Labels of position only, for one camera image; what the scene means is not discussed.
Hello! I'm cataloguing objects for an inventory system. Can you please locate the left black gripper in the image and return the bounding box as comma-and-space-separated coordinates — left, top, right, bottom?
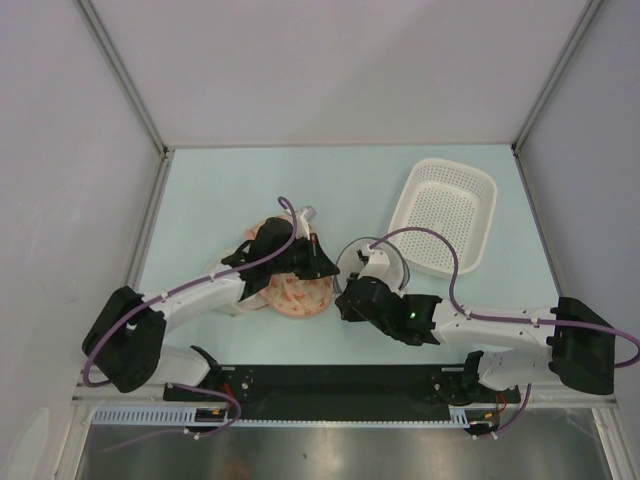
268, 232, 338, 280

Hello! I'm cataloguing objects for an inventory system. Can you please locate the white mesh laundry bag blue trim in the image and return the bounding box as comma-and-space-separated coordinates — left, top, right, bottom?
333, 237, 410, 295

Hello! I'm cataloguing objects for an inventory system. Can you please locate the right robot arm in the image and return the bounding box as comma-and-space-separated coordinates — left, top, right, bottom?
335, 276, 615, 401

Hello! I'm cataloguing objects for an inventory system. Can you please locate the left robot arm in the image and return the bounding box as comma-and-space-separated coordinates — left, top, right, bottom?
82, 214, 339, 393

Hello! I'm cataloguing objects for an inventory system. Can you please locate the floral pink mesh laundry bag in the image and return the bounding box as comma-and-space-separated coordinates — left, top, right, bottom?
237, 216, 335, 318

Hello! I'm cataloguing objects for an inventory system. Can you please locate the plain white mesh laundry bag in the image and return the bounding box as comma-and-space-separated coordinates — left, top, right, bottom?
206, 250, 267, 316

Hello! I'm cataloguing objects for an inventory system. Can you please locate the white perforated plastic basket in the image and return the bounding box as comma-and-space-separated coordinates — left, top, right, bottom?
388, 158, 497, 277

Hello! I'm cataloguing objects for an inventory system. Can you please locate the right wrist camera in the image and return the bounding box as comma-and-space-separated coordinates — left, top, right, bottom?
357, 244, 390, 280

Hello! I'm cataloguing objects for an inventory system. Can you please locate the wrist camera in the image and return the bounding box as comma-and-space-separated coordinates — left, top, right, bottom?
289, 206, 317, 240
357, 244, 390, 280

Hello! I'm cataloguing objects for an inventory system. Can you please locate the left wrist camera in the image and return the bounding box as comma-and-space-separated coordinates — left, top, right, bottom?
289, 206, 317, 240

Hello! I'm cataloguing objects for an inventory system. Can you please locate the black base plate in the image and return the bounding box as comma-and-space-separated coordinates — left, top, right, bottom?
163, 363, 524, 422

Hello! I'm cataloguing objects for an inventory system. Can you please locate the white slotted cable duct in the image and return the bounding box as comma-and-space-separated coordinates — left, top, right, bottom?
91, 398, 498, 429

